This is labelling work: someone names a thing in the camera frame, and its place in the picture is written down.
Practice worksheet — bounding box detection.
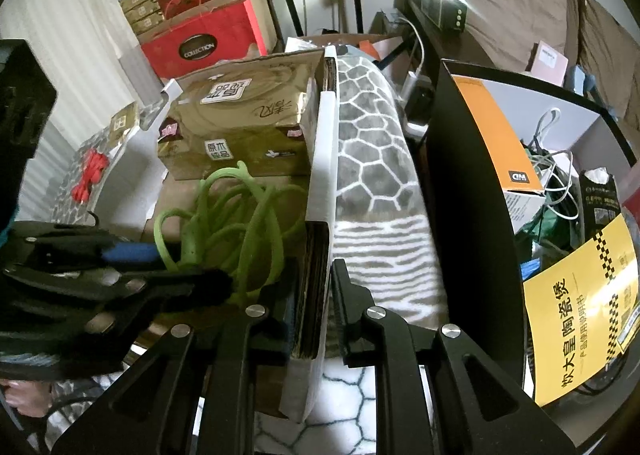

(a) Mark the green cord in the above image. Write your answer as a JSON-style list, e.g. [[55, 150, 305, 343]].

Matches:
[[154, 161, 309, 304]]

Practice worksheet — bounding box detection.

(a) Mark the white power strip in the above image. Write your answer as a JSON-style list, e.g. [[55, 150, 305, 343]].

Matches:
[[399, 70, 436, 103]]

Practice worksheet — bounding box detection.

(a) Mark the bright bedside lamp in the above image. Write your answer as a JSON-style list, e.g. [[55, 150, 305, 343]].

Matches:
[[419, 0, 469, 30]]

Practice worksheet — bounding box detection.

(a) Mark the black checkered snack bag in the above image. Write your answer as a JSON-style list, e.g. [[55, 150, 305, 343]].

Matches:
[[579, 169, 627, 257]]

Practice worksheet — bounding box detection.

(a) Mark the person's left hand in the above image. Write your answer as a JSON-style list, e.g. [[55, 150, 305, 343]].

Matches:
[[0, 380, 57, 420]]

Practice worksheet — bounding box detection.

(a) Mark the tangle of white cables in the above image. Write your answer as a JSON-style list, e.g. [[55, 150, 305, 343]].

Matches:
[[520, 107, 582, 222]]

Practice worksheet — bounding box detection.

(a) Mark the pink box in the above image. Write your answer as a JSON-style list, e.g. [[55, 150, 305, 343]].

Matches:
[[530, 41, 570, 84]]

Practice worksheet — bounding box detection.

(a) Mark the small gold tissue pack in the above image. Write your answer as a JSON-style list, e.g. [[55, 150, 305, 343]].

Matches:
[[110, 102, 141, 134]]

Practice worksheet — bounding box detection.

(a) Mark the red cookie box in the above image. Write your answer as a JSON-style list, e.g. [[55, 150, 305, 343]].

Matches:
[[140, 0, 269, 82]]

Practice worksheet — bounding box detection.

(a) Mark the red ribbon bow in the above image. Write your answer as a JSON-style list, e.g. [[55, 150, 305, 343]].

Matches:
[[70, 149, 110, 204]]

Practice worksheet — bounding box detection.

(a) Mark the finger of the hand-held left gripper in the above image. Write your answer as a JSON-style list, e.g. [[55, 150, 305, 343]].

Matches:
[[10, 220, 166, 272], [0, 267, 234, 382]]

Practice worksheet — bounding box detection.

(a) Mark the orange and white box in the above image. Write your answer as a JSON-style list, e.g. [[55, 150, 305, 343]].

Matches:
[[452, 75, 549, 232]]

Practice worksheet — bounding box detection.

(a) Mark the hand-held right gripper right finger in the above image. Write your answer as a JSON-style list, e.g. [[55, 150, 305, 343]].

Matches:
[[330, 259, 591, 455]]

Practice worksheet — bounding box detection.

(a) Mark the black power adapter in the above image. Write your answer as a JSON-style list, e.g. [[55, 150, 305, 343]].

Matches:
[[404, 87, 437, 124]]

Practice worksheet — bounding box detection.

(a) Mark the grey honeycomb pattern blanket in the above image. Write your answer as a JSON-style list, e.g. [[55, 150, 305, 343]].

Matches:
[[50, 45, 447, 455]]

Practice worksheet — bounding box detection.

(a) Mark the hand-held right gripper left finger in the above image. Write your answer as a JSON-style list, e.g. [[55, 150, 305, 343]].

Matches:
[[50, 280, 302, 455]]

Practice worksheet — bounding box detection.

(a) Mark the green plastic bag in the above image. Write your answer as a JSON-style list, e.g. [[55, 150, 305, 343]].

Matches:
[[519, 205, 572, 248]]

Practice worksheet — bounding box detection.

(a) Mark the yellow booklet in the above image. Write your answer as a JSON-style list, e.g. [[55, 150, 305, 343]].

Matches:
[[522, 214, 640, 409]]

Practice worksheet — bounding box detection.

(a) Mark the white curtain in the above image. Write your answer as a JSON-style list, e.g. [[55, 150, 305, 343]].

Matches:
[[0, 0, 167, 208]]

